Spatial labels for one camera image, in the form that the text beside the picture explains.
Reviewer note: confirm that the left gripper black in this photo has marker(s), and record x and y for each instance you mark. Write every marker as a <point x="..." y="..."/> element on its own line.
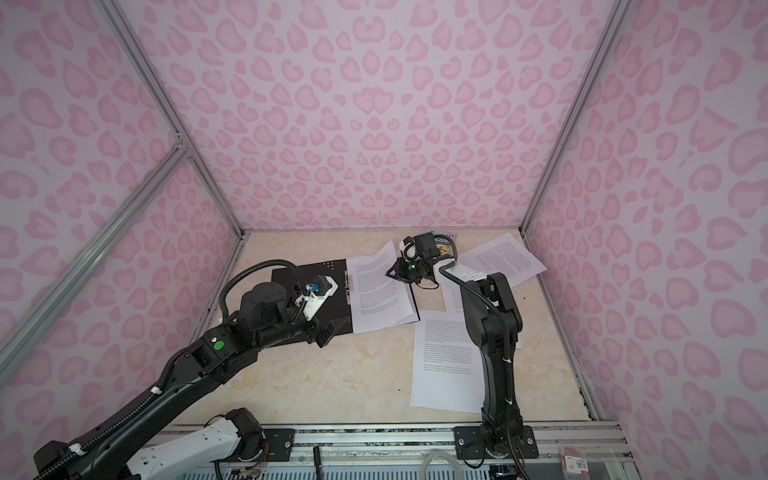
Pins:
<point x="315" y="332"/>

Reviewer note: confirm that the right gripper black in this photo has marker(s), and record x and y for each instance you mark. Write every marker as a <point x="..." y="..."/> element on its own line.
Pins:
<point x="401" y="271"/>

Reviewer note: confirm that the blue and black file folder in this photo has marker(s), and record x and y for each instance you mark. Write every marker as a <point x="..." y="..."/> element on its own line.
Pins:
<point x="335" y="310"/>

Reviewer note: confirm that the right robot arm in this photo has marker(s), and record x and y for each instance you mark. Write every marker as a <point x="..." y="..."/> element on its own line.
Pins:
<point x="493" y="323"/>

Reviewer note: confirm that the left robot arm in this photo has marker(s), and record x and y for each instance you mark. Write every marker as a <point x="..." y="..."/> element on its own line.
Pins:
<point x="117" y="448"/>

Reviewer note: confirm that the colourful treehouse book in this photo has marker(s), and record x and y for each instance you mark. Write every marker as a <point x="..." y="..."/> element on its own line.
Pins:
<point x="446" y="244"/>

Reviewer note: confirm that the right far printed sheet lower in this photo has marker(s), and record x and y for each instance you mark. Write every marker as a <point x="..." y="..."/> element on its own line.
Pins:
<point x="452" y="297"/>

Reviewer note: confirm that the printed sheet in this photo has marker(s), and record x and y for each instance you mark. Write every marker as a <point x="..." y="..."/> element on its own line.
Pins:
<point x="447" y="372"/>
<point x="452" y="297"/>
<point x="506" y="255"/>

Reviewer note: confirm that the sheet under centre sheet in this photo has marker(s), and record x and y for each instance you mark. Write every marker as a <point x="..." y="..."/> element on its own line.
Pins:
<point x="377" y="301"/>

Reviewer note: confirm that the centre right printed sheet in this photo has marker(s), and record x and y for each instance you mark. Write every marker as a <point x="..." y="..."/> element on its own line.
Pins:
<point x="447" y="372"/>

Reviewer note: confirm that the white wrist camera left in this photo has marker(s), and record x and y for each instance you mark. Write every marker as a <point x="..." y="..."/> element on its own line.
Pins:
<point x="319" y="289"/>

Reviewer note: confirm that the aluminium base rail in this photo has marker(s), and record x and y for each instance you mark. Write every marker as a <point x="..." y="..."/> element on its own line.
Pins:
<point x="353" y="451"/>

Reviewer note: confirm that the aluminium frame corner post left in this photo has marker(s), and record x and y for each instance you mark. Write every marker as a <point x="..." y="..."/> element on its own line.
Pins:
<point x="129" y="42"/>

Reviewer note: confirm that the aluminium frame corner post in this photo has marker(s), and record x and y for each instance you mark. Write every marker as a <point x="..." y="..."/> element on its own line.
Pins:
<point x="608" y="40"/>
<point x="129" y="42"/>

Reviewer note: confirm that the aluminium frame corner post right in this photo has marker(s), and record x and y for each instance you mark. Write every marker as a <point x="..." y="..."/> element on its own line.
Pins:
<point x="608" y="40"/>

